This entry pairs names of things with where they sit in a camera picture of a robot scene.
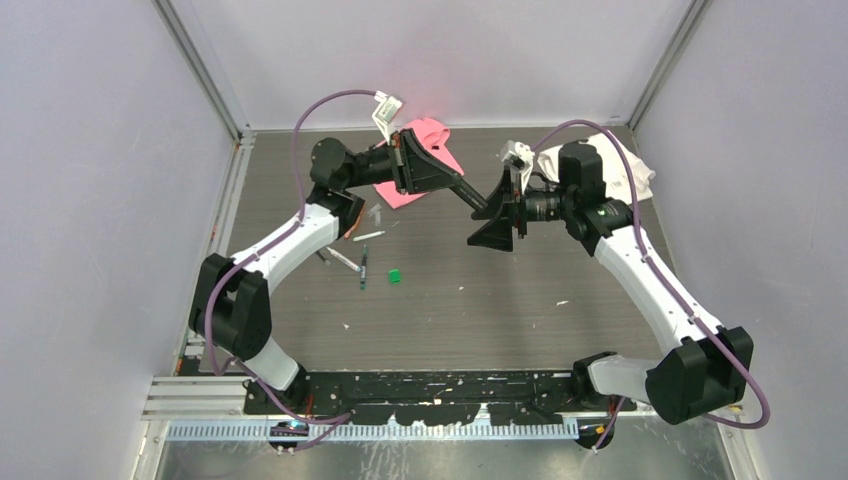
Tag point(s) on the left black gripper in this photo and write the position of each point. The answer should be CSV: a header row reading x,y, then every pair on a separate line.
x,y
415,170

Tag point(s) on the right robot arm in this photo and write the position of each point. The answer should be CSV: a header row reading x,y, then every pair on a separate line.
x,y
703,363

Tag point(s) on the white blue marker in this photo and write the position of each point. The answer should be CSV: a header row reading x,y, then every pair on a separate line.
x,y
344,259

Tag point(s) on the white cloth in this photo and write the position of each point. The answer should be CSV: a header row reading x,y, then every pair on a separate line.
x,y
614,173

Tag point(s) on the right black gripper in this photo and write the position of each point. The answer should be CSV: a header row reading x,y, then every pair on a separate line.
x,y
510,208

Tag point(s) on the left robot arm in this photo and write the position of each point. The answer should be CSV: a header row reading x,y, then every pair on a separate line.
x,y
231,303

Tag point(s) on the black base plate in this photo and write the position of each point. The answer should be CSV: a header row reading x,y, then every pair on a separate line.
x,y
434,398

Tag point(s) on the green gel pen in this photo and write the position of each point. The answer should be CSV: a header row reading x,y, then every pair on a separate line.
x,y
363,269

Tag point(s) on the white marker pen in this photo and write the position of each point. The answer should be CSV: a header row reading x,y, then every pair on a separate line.
x,y
368,236

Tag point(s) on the black pen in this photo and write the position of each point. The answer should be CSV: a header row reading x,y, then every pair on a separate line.
x,y
322,258

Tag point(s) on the orange highlighter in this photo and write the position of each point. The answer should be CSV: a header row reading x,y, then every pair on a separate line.
x,y
349,233

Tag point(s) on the clear pen cap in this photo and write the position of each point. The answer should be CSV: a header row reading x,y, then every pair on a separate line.
x,y
375,213

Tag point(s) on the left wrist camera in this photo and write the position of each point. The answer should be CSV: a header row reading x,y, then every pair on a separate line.
x,y
388,106

